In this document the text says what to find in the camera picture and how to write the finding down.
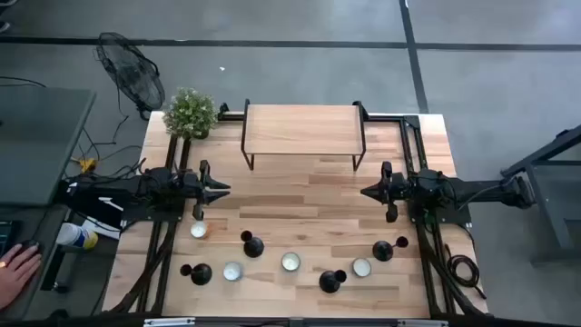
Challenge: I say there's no yellow power plug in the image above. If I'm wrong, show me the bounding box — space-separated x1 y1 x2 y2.
70 156 99 174

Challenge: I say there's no potted green artificial plant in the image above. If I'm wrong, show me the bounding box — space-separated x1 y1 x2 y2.
162 86 220 141

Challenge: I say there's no grey metal table frame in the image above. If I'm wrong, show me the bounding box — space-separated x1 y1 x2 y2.
498 123 581 267

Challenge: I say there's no black keyboard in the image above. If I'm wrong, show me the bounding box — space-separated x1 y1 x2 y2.
0 220 20 258

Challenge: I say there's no black floor fan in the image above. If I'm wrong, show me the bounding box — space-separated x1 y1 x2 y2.
94 31 167 122

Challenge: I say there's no white wipes canister yellow lid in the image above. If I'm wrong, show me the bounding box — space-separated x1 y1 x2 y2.
54 222 100 252

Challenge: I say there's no black aluminium rig frame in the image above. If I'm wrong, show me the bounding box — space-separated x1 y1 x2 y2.
106 100 490 319

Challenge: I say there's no dark operator desk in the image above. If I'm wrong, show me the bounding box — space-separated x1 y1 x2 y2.
0 203 69 322

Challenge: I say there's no grey side table top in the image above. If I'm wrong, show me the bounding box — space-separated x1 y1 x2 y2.
0 85 98 208

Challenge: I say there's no person's hand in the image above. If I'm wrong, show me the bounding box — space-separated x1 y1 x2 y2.
0 242 44 311

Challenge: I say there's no white booklet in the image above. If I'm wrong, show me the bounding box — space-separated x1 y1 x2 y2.
81 216 123 241

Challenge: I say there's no patterned candle tin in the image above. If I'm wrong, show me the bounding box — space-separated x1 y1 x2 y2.
190 220 210 241
222 261 245 282
351 257 373 279
280 251 302 273

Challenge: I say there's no silver metal bracket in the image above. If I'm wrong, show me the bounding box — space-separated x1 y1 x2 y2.
143 317 197 327
397 319 450 327

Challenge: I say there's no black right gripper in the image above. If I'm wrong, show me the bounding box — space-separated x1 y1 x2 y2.
360 160 412 224

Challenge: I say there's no black metal candlestick holder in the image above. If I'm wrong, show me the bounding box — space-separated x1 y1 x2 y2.
179 262 213 287
318 268 349 294
371 235 409 263
240 230 266 260

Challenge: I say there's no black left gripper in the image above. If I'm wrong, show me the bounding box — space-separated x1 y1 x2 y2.
181 159 231 223

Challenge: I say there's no wooden shelf riser black frame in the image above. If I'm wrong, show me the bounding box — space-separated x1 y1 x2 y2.
240 98 369 173

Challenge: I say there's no coiled black cable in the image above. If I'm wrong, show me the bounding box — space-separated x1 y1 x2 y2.
444 243 488 301

